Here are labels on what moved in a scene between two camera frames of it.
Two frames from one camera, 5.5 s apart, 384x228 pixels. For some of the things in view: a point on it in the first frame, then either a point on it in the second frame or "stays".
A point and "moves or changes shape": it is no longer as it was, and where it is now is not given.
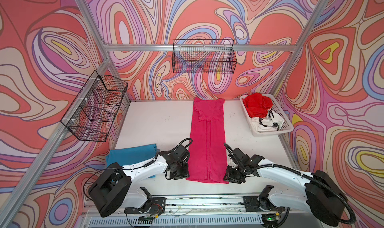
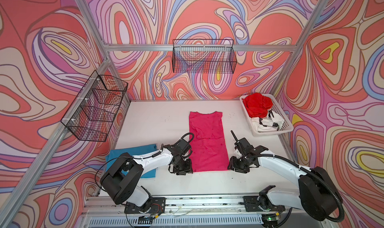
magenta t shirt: (208, 155) moves or changes shape
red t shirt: (257, 105) stays
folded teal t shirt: (126, 156) stays
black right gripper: (231, 178) -> (233, 163)
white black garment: (270, 123) stays
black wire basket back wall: (204, 56) stays
